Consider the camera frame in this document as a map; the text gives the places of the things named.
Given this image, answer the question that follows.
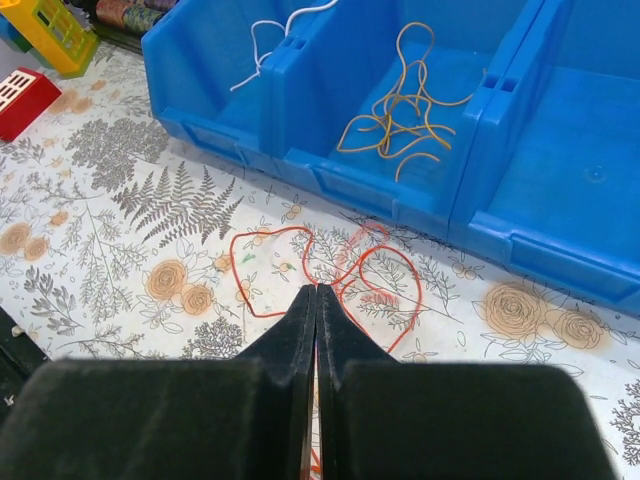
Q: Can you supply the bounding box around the blue three-compartment plastic bin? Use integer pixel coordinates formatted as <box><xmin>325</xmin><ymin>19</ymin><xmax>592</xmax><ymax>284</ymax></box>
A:
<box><xmin>142</xmin><ymin>1</ymin><xmax>639</xmax><ymax>314</ymax></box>

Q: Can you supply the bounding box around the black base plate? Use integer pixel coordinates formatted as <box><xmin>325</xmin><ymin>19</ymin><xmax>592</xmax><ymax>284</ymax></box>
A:
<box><xmin>0</xmin><ymin>309</ymin><xmax>49</xmax><ymax>408</ymax></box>

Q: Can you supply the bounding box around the floral patterned table mat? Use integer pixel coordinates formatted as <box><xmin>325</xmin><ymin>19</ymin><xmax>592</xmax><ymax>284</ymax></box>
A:
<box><xmin>1</xmin><ymin>45</ymin><xmax>639</xmax><ymax>479</ymax></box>

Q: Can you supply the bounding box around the yellow cable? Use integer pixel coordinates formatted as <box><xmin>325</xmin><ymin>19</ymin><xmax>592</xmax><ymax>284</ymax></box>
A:
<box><xmin>335</xmin><ymin>21</ymin><xmax>489</xmax><ymax>182</ymax></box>

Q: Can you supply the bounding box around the red white window brick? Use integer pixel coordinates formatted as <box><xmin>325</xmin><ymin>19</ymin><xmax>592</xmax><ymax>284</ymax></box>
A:
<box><xmin>0</xmin><ymin>67</ymin><xmax>62</xmax><ymax>142</ymax></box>

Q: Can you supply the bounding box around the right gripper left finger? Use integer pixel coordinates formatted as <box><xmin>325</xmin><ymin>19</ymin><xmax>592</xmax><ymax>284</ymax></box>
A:
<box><xmin>1</xmin><ymin>286</ymin><xmax>316</xmax><ymax>479</ymax></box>

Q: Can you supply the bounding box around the white cable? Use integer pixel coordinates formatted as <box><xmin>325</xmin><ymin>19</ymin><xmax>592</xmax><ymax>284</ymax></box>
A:
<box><xmin>229</xmin><ymin>0</ymin><xmax>340</xmax><ymax>92</ymax></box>

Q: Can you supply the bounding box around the yellow toy brick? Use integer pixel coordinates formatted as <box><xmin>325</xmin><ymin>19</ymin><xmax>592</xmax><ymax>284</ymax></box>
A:
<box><xmin>1</xmin><ymin>0</ymin><xmax>99</xmax><ymax>77</ymax></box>

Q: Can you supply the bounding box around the blue toy brick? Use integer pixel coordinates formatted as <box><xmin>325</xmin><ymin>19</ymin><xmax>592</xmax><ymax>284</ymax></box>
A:
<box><xmin>0</xmin><ymin>16</ymin><xmax>32</xmax><ymax>53</ymax></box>

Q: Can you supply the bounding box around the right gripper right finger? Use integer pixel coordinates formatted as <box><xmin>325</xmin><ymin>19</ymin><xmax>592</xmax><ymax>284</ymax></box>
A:
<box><xmin>316</xmin><ymin>285</ymin><xmax>615</xmax><ymax>479</ymax></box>

